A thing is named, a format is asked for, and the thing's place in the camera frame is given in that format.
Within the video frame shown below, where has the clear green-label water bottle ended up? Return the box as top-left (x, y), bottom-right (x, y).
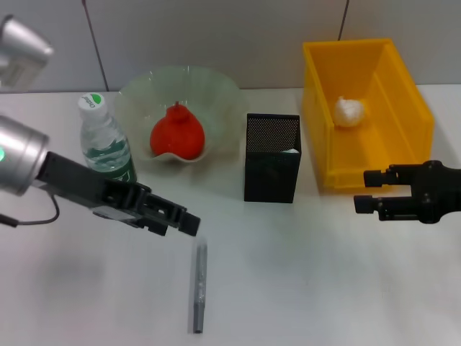
top-left (77, 92), bottom-right (138, 185)

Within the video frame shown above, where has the black mesh pen holder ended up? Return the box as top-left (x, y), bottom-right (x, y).
top-left (243, 112), bottom-right (302, 203)

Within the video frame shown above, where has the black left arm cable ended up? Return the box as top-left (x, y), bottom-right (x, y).
top-left (0, 194), bottom-right (61, 229)

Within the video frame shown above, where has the white paper ball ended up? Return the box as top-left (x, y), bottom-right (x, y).
top-left (333, 95), bottom-right (367, 128)

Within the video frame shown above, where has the grey glitter pen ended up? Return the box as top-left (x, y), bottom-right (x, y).
top-left (187, 237), bottom-right (209, 334)

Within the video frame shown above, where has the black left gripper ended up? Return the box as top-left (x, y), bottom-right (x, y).
top-left (35, 151), bottom-right (202, 237)

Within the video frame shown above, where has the yellow plastic bin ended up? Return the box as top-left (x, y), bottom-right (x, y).
top-left (301, 37), bottom-right (435, 195)

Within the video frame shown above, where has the translucent green wavy fruit plate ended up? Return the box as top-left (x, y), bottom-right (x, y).
top-left (114, 64), bottom-right (249, 164)

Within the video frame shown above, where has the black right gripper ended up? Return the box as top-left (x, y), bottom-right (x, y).
top-left (354, 160), bottom-right (461, 225)

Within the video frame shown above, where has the red-orange toy orange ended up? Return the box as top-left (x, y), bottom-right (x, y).
top-left (149, 102), bottom-right (206, 161)

